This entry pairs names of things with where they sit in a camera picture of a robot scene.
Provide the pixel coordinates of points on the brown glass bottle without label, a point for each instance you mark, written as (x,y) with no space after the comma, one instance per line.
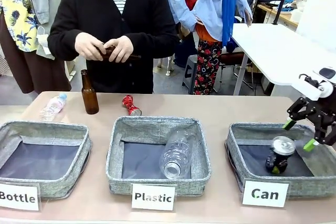
(89,98)
(133,57)

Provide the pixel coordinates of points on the light blue shirt on mannequin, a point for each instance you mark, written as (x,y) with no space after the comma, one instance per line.
(207,3)

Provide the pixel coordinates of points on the plastic bottle with pink label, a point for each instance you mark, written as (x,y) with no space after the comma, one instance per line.
(53,107)

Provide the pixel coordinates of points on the grey fabric basket Plastic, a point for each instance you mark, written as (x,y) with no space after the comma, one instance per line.
(147,123)

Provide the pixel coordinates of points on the white sign reading Can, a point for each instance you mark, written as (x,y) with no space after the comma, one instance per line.
(265,193)

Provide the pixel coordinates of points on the grey metal table leg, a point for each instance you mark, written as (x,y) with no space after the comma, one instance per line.
(240,74)

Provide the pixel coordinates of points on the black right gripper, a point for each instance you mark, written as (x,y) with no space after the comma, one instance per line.
(324,112)

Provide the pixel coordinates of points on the wooden workbench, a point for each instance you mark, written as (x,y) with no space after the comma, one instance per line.
(284,18)

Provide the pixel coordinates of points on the person's right hand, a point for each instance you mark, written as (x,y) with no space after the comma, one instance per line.
(88,45)

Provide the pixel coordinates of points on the person's right forearm black sleeve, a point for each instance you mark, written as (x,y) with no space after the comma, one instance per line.
(61,44)

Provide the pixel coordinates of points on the dark brown skirt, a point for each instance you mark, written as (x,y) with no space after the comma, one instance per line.
(29,72)

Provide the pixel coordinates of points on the red orange garment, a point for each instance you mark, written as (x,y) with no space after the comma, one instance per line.
(203,33)

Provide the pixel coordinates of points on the white side table top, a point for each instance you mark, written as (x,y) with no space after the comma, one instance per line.
(273,51)

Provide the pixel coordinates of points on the grey fabric basket Bottle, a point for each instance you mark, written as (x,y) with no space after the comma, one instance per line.
(39,129)

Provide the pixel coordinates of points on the white sign reading Bottle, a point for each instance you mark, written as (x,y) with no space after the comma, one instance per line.
(18,197)

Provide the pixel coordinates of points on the black cardigan person torso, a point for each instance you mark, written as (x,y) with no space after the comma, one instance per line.
(86,11)

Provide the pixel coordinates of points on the white sign reading Plastic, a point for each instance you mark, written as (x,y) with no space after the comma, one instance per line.
(153,197)

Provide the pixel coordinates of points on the brown chair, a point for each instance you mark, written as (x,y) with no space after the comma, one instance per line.
(233,60)

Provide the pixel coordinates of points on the grey fabric basket Can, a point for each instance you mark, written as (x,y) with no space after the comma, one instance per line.
(262,129)

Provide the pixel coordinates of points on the clear plastic bottle without label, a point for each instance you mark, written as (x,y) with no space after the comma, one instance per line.
(177,153)

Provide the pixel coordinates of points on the black red floral trousers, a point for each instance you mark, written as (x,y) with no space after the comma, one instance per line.
(207,69)

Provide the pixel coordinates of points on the black can with silver top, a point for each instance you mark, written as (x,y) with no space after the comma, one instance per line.
(282,146)

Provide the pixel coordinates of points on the bright blue scarf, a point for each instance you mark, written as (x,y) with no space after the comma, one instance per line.
(229,6)

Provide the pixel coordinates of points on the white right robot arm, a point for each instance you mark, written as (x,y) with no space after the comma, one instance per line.
(312,87)

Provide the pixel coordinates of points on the white hanging face mask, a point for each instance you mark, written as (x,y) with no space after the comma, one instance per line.
(43,39)

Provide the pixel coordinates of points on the person's left forearm black sleeve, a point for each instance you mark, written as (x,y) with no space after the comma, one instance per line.
(155,45)

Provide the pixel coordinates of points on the crushed red can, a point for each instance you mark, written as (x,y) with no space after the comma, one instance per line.
(129,103)

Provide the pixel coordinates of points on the yellow floral print shirt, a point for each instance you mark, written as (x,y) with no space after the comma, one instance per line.
(15,11)

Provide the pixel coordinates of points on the grey step stool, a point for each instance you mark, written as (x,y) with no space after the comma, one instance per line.
(190,73)

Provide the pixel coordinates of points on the person's left hand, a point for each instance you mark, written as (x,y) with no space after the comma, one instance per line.
(122,48)

